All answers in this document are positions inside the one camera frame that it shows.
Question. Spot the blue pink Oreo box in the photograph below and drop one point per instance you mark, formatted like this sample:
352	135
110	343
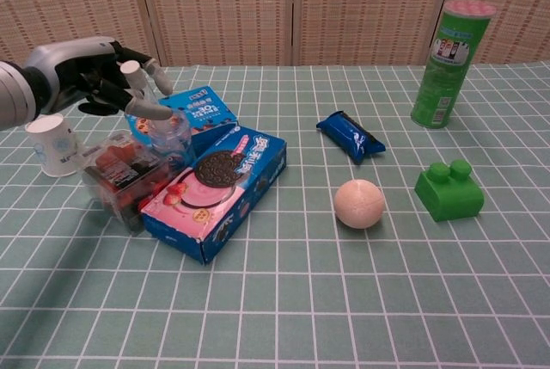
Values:
215	197

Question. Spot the green chips can pink lid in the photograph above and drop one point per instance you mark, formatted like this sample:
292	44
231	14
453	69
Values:
447	76

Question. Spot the clear glass cup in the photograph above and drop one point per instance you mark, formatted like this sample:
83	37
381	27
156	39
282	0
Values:
176	143

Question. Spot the green toy brick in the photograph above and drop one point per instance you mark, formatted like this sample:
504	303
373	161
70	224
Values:
449	197

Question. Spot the woven bamboo folding screen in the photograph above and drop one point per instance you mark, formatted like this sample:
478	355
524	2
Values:
275	7

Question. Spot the blue chocolate chip cookie box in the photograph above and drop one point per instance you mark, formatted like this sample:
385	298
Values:
206	106

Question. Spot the white paper cup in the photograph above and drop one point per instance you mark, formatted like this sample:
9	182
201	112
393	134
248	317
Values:
53	149

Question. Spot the green grid tablecloth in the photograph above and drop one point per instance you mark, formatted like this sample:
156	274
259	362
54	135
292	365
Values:
301	300

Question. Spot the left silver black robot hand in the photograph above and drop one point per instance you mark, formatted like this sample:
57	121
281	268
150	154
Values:
73	68

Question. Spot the white ball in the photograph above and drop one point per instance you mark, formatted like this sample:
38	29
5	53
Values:
359	204

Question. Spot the red black snack packet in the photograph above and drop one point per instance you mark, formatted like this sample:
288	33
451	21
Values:
120	175

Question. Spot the blue Oreo snack pack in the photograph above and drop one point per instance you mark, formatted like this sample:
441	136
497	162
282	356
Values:
350	137

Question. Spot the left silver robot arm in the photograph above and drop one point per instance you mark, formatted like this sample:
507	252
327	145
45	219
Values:
15	94

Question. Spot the clear plastic bottle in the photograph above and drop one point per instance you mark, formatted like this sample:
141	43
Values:
131	71

